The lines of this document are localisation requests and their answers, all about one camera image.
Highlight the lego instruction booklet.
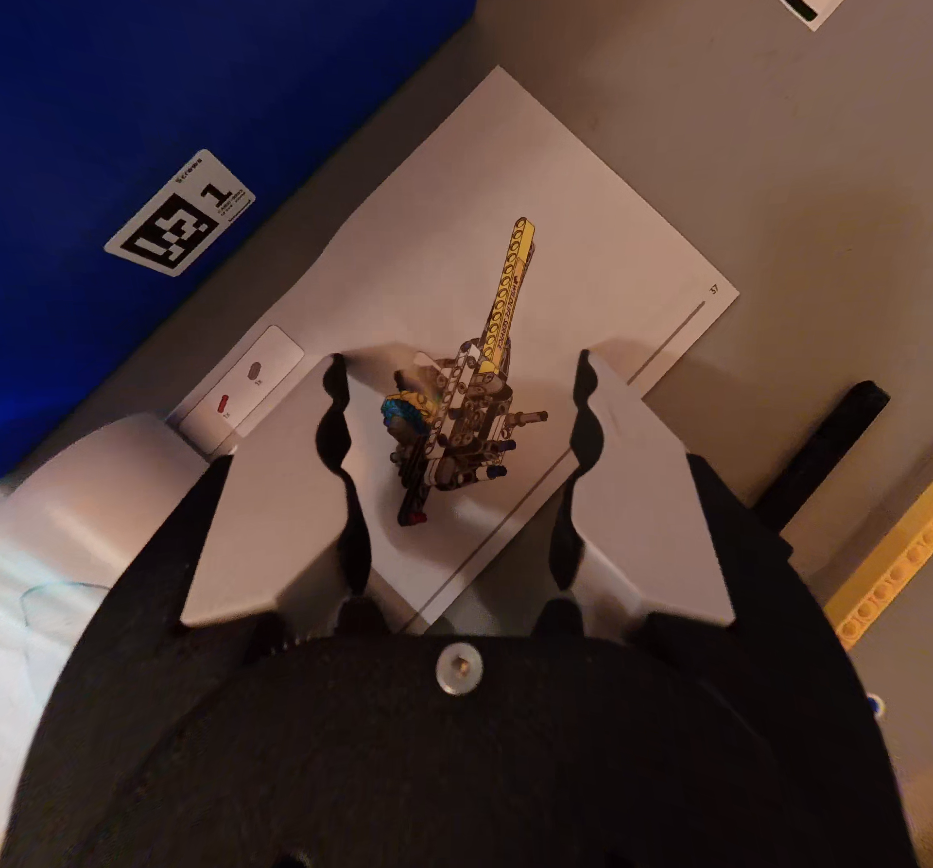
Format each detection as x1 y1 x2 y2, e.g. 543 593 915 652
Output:
0 66 740 760

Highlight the large blue plastic bin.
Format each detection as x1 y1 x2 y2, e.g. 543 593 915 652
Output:
0 0 486 480

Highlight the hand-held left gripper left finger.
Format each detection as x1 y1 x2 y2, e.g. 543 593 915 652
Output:
179 352 374 639

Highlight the multicoloured lego model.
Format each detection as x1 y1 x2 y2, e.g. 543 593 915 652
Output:
754 381 933 723

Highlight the white marker label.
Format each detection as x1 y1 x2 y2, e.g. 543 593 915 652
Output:
104 148 257 278

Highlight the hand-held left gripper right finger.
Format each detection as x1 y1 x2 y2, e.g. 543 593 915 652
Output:
547 349 736 640

